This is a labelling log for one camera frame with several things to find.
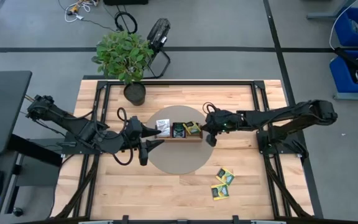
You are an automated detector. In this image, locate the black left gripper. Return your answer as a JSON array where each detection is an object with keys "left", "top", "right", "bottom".
[{"left": 125, "top": 115, "right": 165, "bottom": 166}]

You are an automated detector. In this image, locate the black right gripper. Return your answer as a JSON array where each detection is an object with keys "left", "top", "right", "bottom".
[{"left": 199, "top": 110, "right": 242, "bottom": 147}]

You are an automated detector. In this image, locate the green yellow tea bag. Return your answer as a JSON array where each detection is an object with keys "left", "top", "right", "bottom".
[
  {"left": 210, "top": 183, "right": 231, "bottom": 201},
  {"left": 183, "top": 121, "right": 202, "bottom": 136},
  {"left": 215, "top": 167, "right": 236, "bottom": 187}
]

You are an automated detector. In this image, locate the white orange Tazo tea bag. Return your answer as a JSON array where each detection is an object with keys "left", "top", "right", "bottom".
[{"left": 155, "top": 118, "right": 172, "bottom": 138}]

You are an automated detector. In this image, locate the dark blue tea bag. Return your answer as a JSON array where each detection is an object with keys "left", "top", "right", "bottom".
[{"left": 172, "top": 121, "right": 187, "bottom": 139}]

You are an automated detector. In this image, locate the wooden compartment tea box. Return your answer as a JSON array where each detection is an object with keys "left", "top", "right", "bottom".
[{"left": 154, "top": 119, "right": 204, "bottom": 144}]

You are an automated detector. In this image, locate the round grey table mat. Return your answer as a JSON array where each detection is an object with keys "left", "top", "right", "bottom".
[{"left": 144, "top": 105, "right": 214, "bottom": 175}]

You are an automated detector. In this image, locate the green plant in black pot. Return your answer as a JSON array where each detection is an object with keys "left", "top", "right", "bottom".
[{"left": 91, "top": 30, "right": 154, "bottom": 107}]

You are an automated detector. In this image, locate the black floor fan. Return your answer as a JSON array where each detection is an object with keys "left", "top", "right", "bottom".
[{"left": 142, "top": 17, "right": 172, "bottom": 80}]

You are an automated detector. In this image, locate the black floor box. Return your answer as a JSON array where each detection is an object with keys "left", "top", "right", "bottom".
[{"left": 103, "top": 0, "right": 149, "bottom": 6}]

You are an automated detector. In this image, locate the blue plastic bin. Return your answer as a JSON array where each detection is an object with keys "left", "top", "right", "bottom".
[
  {"left": 328, "top": 50, "right": 358, "bottom": 94},
  {"left": 334, "top": 6, "right": 358, "bottom": 48}
]

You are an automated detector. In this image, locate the black desk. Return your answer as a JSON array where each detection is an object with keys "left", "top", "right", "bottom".
[{"left": 0, "top": 70, "right": 33, "bottom": 156}]

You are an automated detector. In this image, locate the black tripod leg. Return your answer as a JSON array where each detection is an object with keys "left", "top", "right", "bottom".
[{"left": 334, "top": 46, "right": 358, "bottom": 80}]

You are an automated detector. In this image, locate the grey table foot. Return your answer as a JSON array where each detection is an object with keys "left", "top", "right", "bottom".
[{"left": 306, "top": 0, "right": 352, "bottom": 21}]

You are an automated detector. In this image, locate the black coiled cable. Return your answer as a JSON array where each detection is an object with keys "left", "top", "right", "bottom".
[{"left": 114, "top": 11, "right": 139, "bottom": 35}]

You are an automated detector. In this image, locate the white yellow cable bundle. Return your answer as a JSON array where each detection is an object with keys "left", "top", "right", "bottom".
[{"left": 63, "top": 0, "right": 99, "bottom": 24}]

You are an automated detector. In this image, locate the thin white cable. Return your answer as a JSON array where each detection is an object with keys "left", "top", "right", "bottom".
[{"left": 328, "top": 0, "right": 358, "bottom": 51}]

